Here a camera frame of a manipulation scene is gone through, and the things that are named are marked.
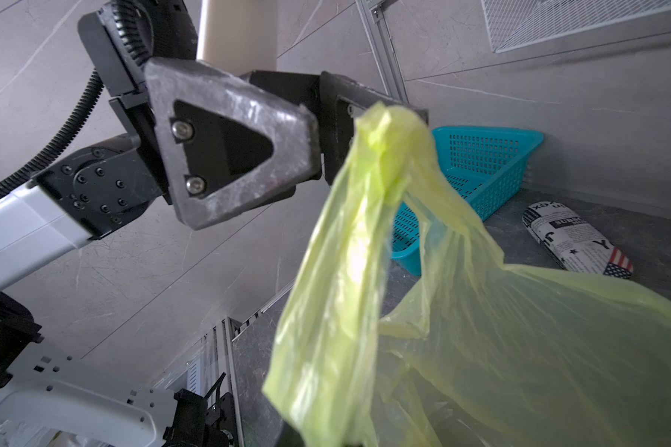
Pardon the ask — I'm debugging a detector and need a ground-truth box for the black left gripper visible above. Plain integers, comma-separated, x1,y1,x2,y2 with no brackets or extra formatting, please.
78,1,321,230

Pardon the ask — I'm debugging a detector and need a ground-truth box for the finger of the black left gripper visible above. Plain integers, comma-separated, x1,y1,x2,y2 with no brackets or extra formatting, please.
242,71,429,184

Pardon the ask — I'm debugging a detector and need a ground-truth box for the yellow-green avocado plastic bag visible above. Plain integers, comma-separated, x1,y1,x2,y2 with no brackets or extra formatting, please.
262,104,671,446

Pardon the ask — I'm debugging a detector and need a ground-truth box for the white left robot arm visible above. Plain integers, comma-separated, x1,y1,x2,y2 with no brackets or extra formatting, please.
0,1,408,446

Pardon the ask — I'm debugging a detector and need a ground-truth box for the teal plastic basket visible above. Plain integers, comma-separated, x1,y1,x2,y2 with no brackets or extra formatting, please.
390,126,546,278

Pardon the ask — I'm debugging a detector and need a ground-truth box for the newspaper print pouch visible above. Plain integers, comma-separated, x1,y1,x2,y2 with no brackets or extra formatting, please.
522,201,634,279

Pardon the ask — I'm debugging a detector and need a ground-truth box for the white wire mesh shelf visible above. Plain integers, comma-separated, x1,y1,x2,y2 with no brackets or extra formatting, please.
481,0,671,54

